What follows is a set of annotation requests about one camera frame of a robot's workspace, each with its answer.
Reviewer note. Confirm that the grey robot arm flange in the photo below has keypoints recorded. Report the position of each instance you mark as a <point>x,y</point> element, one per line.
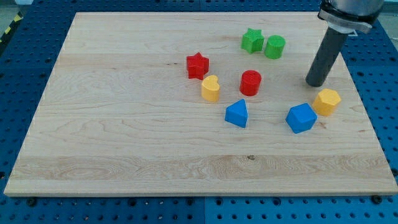
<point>346,16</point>

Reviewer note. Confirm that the blue triangle block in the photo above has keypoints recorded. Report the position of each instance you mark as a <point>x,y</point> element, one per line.
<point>237,113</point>

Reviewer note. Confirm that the blue cube block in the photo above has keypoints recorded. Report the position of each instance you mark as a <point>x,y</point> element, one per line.
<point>301,118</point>

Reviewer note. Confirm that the yellow heart block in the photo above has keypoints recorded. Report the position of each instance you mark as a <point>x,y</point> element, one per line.
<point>210,88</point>

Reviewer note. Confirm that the red star block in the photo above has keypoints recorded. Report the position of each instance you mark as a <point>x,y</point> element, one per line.
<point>197,66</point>

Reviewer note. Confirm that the light wooden board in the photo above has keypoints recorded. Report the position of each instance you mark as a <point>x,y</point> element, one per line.
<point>119,116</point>

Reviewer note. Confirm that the red cylinder block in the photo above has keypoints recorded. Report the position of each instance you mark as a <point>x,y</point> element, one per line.
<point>250,82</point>

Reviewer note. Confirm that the green star block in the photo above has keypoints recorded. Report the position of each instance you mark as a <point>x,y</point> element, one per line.
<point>252,40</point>

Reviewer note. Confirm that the green cylinder block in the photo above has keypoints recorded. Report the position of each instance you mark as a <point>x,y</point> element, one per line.
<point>274,47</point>

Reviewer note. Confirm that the yellow hexagon block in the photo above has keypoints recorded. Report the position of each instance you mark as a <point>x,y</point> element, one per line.
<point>326,102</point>

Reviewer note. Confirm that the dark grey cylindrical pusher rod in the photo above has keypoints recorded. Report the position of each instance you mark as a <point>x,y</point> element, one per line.
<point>326,55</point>

